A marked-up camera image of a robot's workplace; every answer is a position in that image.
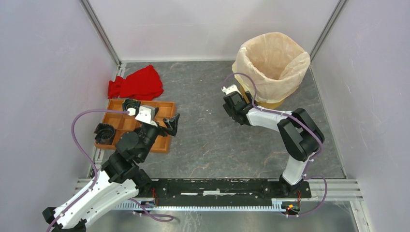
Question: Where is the black green trash bag roll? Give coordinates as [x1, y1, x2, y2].
[122, 99, 141, 112]

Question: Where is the left aluminium frame post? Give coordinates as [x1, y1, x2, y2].
[79, 0, 122, 67]

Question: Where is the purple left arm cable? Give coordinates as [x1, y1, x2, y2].
[46, 109, 131, 232]

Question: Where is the right aluminium frame post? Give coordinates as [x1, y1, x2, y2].
[310, 0, 348, 61]

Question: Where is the yellow plastic trash bin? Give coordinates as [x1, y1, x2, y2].
[239, 85, 284, 109]

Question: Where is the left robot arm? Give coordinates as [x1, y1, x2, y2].
[43, 113, 180, 232]

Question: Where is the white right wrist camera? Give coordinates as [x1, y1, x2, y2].
[221, 84, 240, 95]

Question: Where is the wooden compartment tray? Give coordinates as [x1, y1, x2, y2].
[94, 101, 176, 153]

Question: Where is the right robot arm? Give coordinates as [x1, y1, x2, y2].
[222, 88, 324, 197]

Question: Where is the red cloth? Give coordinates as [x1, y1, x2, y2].
[107, 65, 163, 101]

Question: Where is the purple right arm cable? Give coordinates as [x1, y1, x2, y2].
[222, 72, 329, 217]

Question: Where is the translucent white trash bag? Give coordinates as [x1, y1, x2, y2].
[232, 32, 311, 104]

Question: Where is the aluminium frame post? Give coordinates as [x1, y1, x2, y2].
[310, 0, 348, 61]
[79, 0, 122, 67]

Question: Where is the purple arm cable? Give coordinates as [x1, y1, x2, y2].
[46, 109, 131, 232]
[222, 72, 329, 217]

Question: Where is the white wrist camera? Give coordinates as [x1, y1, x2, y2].
[221, 84, 240, 95]
[127, 105, 158, 127]

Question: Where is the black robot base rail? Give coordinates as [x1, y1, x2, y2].
[138, 178, 312, 207]

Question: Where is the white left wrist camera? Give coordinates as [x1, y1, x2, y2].
[127, 105, 158, 127]

